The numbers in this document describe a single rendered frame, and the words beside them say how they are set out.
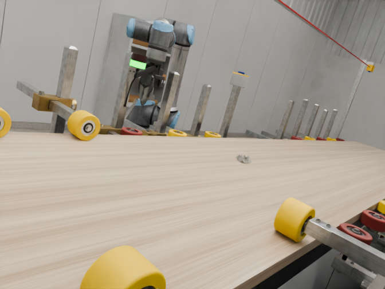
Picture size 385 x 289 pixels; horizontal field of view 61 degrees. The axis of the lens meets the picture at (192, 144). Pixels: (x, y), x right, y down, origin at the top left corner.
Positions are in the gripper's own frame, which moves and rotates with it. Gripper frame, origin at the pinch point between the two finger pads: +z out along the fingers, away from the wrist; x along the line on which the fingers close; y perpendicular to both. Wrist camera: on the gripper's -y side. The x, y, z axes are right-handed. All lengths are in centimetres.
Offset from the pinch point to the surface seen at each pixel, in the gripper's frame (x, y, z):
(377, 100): 86, 779, -59
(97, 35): 259, 128, -27
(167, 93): -8.3, 6.3, -7.3
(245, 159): -55, 10, 6
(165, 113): -9.9, 6.9, 1.9
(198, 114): -9.0, 31.3, 1.0
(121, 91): -8.5, -18.7, -5.0
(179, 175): -61, -33, 7
